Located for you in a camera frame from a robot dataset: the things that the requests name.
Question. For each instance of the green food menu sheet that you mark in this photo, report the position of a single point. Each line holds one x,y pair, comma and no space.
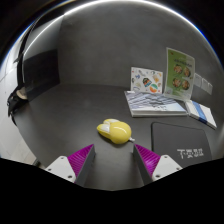
180,75

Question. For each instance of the grey striped book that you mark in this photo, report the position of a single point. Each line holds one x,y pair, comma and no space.
151,105

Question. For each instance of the yellow computer mouse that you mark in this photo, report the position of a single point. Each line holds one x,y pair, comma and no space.
116,131

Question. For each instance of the white book with blue band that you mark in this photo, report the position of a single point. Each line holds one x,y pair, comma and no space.
201,113

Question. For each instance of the white wall switch plates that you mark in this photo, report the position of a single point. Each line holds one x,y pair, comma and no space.
204,83

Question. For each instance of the black mouse pad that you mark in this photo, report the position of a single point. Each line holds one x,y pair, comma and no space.
176,140

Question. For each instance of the white card with colourful stickers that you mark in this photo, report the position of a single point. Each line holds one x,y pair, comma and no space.
145,80

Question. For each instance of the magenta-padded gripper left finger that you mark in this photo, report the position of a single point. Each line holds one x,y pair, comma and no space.
63,166

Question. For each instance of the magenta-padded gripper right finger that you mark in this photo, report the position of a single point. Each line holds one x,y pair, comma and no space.
165,165

